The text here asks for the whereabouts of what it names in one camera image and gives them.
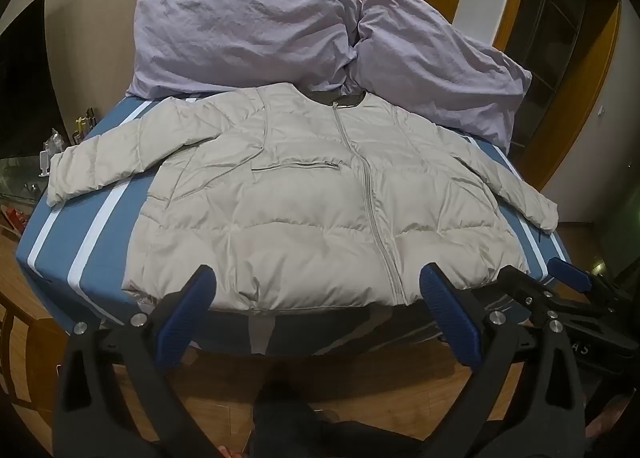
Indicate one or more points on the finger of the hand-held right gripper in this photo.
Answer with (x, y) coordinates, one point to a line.
(567, 269)
(522, 288)

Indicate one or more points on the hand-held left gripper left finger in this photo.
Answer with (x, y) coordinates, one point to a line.
(186, 308)

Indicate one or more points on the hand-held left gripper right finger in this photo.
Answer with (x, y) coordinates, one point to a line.
(450, 318)

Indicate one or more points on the beige puffer jacket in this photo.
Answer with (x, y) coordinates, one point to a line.
(280, 218)

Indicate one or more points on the person's bare foot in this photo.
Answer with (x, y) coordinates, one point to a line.
(607, 420)

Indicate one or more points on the blue white striped bed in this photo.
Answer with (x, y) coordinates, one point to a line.
(85, 248)

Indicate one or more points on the wooden framed dark glass door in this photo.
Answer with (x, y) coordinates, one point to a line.
(555, 38)

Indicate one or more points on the small purple pillow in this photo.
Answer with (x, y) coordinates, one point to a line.
(430, 68)

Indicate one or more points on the dark television screen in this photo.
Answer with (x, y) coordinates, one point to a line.
(22, 83)

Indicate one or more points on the large purple pillow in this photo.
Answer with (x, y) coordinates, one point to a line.
(240, 33)

